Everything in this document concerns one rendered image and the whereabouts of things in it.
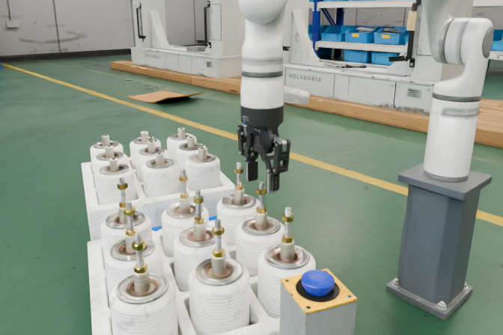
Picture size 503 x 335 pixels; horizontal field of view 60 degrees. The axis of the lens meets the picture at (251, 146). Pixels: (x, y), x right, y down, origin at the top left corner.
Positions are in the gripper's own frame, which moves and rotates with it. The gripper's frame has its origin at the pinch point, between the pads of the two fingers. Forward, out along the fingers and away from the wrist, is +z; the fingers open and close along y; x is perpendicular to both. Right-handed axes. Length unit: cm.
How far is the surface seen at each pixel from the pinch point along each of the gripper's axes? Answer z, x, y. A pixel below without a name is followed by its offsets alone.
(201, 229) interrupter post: 7.4, -11.9, -1.4
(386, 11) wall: -21, 722, -614
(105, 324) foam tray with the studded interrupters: 16.4, -30.6, 2.8
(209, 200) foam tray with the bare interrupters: 19.2, 5.9, -35.0
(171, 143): 11, 7, -64
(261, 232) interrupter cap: 9.3, -1.7, 2.5
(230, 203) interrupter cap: 9.5, -0.2, -11.7
